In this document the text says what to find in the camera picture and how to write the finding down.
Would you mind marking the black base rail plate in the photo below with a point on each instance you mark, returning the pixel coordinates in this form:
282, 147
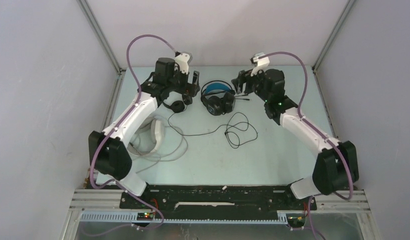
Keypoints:
218, 202

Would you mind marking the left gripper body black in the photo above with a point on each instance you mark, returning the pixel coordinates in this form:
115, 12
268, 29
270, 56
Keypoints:
186, 87

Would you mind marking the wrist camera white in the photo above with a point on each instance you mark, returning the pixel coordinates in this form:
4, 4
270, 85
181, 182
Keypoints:
259, 61
183, 59

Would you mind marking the white gaming headphones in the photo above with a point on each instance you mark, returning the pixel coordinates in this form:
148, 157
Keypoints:
148, 142

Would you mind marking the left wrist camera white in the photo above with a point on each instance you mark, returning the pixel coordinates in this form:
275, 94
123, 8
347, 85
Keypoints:
183, 59

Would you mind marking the large black blue headphones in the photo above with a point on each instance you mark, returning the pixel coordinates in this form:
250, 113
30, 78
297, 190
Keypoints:
219, 97

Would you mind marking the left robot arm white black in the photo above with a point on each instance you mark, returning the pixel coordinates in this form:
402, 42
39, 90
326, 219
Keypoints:
108, 148

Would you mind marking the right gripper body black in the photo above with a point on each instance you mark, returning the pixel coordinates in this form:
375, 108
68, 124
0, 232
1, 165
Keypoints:
253, 83

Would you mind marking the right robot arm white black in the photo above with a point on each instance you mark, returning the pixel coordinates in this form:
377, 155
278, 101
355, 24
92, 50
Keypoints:
336, 165

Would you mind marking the small black headphones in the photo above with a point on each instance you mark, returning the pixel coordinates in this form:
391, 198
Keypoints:
238, 122

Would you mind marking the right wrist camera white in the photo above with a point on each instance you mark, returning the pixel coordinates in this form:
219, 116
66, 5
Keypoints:
259, 61

